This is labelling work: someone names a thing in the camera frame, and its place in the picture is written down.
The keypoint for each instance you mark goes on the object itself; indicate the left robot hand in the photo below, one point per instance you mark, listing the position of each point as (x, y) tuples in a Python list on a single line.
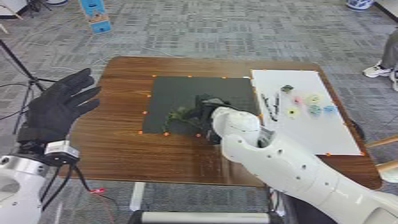
[(54, 110)]

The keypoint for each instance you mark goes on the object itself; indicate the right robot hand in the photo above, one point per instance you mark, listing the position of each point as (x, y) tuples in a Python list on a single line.
[(205, 115)]

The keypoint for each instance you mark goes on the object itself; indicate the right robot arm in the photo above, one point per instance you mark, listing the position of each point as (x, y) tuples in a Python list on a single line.
[(296, 170)]

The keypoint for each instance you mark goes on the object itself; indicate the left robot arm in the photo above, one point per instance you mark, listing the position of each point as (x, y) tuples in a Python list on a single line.
[(21, 186)]

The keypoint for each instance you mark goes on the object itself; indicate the dark mat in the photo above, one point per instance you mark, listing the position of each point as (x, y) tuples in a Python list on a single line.
[(179, 91)]

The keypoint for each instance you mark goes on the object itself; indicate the black tripod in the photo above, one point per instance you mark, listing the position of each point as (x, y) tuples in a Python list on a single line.
[(24, 71)]

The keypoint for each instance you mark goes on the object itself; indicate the small dark green flower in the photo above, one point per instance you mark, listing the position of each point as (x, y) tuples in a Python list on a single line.
[(287, 88)]

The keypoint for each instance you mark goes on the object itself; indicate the pink flower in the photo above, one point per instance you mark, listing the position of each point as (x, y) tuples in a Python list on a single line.
[(298, 100)]

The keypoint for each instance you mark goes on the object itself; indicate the white sheet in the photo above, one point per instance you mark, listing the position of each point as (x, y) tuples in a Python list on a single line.
[(308, 133)]

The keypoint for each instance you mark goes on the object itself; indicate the white flower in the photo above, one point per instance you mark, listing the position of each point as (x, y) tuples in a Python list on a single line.
[(314, 99)]

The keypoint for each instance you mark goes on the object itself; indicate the blue standing board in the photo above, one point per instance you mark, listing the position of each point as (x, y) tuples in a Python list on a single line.
[(97, 15)]

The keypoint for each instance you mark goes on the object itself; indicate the pale grey bar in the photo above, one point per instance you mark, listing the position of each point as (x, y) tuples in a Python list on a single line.
[(205, 218)]

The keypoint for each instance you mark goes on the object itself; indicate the wooden chair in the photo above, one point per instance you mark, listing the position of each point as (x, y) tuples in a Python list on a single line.
[(385, 143)]

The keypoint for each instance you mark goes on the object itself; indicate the person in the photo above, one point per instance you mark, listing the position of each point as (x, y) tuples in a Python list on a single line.
[(388, 56)]

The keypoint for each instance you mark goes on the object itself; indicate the blue and white vase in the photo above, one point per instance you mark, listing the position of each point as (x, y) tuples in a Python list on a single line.
[(360, 4)]

